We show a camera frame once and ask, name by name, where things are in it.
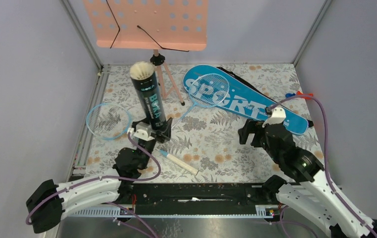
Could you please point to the light blue racket on bag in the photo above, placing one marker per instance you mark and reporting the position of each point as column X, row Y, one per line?
column 207, row 91

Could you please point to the blue sport racket bag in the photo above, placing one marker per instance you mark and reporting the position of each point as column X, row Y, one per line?
column 243, row 98

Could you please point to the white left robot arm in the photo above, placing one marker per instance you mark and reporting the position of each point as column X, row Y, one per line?
column 50, row 203

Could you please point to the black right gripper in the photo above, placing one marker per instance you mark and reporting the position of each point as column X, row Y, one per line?
column 251, row 126

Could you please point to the orange clip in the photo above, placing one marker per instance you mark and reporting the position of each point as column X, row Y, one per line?
column 307, row 96

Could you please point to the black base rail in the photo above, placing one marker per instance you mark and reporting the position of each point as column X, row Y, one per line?
column 196, row 199

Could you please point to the pink perforated music stand desk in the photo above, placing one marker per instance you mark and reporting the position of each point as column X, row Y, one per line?
column 179, row 25

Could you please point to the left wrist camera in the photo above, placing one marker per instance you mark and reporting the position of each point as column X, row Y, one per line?
column 143, row 133

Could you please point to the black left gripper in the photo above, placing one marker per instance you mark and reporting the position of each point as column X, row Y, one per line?
column 165, row 134

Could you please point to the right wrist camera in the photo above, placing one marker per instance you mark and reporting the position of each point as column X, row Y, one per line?
column 276, row 115

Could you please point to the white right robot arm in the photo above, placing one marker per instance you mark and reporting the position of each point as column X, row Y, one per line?
column 333, row 213

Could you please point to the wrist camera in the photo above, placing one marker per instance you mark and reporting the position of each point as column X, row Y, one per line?
column 143, row 133
column 276, row 115

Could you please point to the black shuttlecock tube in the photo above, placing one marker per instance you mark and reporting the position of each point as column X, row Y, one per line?
column 143, row 77

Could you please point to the light blue racket at left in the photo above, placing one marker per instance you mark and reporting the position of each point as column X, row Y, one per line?
column 113, row 145

